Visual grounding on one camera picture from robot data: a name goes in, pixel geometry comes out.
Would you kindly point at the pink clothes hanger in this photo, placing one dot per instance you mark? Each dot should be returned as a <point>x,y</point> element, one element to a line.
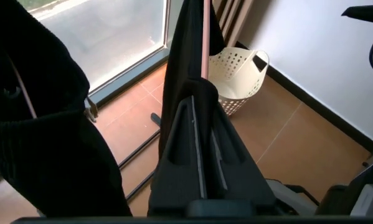
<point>24,93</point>
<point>205,37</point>

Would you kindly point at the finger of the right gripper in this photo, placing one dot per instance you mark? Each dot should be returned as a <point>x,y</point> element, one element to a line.
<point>370,14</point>

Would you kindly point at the beige curtain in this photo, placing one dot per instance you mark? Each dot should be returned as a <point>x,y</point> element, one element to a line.
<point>236,18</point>

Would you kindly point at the window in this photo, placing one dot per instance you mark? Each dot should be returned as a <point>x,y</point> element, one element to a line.
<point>111,31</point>

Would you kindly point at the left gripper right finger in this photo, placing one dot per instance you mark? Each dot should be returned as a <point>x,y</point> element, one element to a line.
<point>245,183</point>

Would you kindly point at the black shorts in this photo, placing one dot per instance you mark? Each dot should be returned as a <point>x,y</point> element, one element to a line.
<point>55,155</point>

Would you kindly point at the black garment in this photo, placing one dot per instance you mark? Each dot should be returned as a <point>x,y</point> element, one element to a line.
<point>186,46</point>

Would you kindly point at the black clothes rack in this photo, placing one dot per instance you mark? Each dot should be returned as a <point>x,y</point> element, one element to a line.
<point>139,149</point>

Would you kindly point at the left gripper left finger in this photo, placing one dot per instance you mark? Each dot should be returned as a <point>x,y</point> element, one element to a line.
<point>177,180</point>

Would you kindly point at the white laundry basket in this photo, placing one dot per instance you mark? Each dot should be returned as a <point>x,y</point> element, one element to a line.
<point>236,77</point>

